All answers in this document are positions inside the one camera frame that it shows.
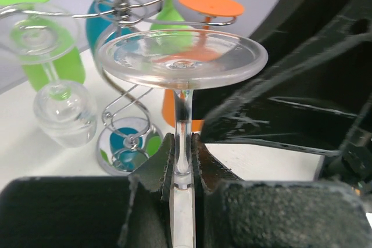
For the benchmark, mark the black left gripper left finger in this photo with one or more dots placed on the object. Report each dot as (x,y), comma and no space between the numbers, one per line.
(129,211)

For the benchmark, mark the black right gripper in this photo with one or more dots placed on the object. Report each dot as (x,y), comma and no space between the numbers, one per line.
(315,93)

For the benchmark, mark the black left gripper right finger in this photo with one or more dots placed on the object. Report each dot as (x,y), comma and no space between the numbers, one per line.
(231,212)

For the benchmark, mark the clear flute glass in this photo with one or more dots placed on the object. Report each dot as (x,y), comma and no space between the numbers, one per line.
(183,61)

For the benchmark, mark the green wine glass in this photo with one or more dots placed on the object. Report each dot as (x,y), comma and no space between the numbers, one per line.
(168,13)
(42,39)

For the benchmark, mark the blue plastic wine glass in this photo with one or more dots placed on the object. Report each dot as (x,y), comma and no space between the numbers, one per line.
(95,26)

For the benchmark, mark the clear wine glass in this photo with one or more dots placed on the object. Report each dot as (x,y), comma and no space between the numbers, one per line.
(70,120)

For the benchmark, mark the chrome wine glass rack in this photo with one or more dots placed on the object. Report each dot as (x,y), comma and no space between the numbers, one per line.
(129,138)

